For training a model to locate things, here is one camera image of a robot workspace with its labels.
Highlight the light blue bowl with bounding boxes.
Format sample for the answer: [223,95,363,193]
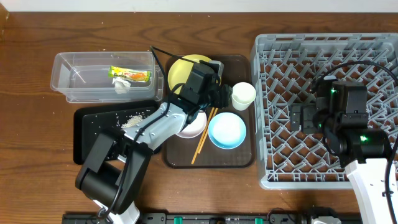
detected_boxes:
[208,112,247,150]

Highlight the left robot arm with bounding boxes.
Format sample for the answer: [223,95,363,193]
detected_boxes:
[75,60,232,223]

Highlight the grey dishwasher rack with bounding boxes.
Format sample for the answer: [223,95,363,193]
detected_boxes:
[251,33,397,190]

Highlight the black waste tray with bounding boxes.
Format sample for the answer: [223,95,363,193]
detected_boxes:
[73,100,159,165]

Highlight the pile of rice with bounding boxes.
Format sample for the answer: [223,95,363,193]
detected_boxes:
[121,115,143,129]

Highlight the white paper cup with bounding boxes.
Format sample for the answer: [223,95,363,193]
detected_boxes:
[232,82,256,111]

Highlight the white bowl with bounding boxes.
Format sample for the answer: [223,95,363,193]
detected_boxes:
[177,111,207,139]

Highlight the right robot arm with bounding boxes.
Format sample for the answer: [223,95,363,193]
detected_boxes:
[289,79,397,223]

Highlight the green snack wrapper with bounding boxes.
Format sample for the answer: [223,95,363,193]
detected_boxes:
[108,66,151,82]

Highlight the white tissue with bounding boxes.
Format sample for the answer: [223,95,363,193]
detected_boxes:
[113,77,131,94]

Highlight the brown serving tray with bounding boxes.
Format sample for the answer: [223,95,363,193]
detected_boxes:
[161,55,256,169]

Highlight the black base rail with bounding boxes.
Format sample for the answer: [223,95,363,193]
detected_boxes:
[61,212,361,224]

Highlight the yellow plate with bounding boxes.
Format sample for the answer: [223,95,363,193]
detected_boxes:
[168,54,211,90]

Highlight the clear plastic bin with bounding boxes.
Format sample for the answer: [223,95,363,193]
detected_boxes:
[50,52,164,103]

